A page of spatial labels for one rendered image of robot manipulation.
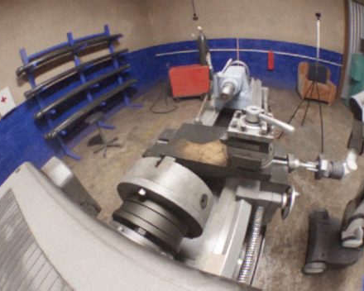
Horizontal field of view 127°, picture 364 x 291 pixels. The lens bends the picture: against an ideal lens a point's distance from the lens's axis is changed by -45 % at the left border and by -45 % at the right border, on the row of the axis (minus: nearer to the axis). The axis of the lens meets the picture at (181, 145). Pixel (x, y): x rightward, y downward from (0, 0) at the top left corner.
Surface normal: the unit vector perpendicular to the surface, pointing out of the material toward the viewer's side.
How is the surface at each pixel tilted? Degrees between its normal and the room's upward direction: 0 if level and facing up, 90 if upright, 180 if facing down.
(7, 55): 90
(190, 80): 90
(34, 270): 0
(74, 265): 0
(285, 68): 90
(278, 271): 0
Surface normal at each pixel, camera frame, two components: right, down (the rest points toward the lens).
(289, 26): -0.41, 0.60
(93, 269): -0.15, -0.78
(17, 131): 0.90, 0.15
